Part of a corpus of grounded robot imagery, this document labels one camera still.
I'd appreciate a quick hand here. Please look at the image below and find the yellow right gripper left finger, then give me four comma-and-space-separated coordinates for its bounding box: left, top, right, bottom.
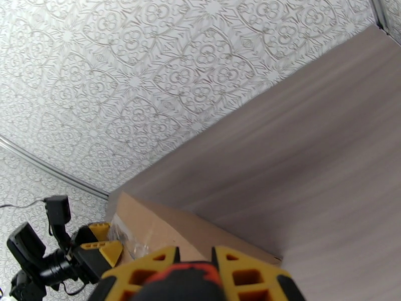
94, 245, 181, 301

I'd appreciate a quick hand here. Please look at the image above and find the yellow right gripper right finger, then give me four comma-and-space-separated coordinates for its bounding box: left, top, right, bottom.
211, 245, 306, 301

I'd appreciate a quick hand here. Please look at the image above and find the red black utility knife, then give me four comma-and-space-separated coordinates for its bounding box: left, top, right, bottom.
130, 260, 227, 301

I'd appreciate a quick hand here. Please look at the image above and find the brown cardboard box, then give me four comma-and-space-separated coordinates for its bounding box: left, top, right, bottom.
105, 191, 283, 269

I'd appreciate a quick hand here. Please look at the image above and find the clear plastic bag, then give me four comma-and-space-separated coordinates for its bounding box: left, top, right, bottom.
110, 214, 152, 261

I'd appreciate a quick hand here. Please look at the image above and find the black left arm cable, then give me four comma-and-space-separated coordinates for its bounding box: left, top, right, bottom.
0, 199, 47, 211

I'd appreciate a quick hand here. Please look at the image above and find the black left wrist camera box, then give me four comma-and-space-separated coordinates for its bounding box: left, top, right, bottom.
43, 195, 72, 247

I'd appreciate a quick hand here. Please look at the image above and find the aluminium frame post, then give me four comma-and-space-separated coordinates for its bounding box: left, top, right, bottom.
0, 135, 110, 200
370, 0, 401, 45

